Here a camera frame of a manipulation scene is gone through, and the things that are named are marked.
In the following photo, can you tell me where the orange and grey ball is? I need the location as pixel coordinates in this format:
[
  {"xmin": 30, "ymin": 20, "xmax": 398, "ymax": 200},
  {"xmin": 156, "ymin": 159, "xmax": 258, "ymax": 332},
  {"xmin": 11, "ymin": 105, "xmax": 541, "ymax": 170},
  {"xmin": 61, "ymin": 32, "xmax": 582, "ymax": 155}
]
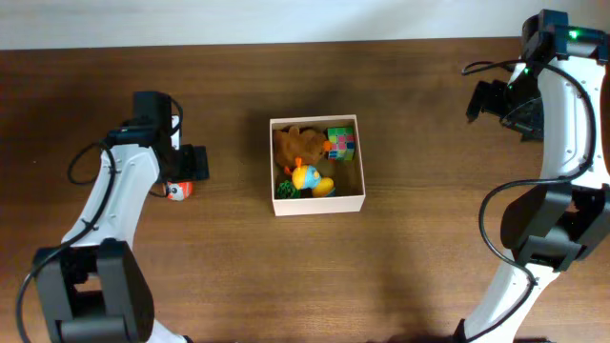
[{"xmin": 166, "ymin": 181, "xmax": 193, "ymax": 201}]

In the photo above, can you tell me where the brown plush animal toy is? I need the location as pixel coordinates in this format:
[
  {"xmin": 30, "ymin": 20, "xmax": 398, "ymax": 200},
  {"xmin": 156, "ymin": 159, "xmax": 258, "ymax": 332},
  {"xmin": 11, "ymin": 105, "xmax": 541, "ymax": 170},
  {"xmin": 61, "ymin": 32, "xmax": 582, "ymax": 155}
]
[{"xmin": 272, "ymin": 126, "xmax": 332, "ymax": 169}]

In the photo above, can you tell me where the multicolour puzzle cube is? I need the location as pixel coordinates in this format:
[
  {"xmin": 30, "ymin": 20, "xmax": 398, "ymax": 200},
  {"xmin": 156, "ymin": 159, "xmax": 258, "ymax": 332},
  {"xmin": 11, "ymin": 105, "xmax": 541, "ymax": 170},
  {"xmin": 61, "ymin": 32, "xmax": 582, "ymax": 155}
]
[{"xmin": 327, "ymin": 127, "xmax": 356, "ymax": 161}]

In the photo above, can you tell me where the green round disc toy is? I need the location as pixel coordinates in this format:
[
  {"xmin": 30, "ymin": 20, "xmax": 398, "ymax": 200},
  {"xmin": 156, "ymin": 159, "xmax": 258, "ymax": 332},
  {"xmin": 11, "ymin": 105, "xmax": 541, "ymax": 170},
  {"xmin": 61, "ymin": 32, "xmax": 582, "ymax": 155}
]
[{"xmin": 275, "ymin": 180, "xmax": 301, "ymax": 199}]

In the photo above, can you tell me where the orange and blue duck toy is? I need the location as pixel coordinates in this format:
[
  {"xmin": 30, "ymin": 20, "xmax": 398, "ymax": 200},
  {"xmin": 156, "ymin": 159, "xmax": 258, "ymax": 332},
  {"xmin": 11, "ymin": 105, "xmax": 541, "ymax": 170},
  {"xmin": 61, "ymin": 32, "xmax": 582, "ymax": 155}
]
[{"xmin": 284, "ymin": 157, "xmax": 336, "ymax": 198}]

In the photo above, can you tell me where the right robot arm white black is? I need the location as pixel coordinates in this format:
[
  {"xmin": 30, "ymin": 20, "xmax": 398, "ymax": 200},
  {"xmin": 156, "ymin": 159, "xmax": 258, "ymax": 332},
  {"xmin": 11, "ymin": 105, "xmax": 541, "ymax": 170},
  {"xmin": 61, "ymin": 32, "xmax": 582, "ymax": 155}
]
[{"xmin": 453, "ymin": 10, "xmax": 609, "ymax": 342}]

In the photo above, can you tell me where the pink open cardboard box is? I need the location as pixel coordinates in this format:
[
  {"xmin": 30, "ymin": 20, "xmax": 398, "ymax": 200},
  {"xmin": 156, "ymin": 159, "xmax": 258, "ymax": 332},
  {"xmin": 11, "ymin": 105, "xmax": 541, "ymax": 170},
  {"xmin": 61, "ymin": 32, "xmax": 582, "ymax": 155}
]
[{"xmin": 268, "ymin": 114, "xmax": 366, "ymax": 216}]

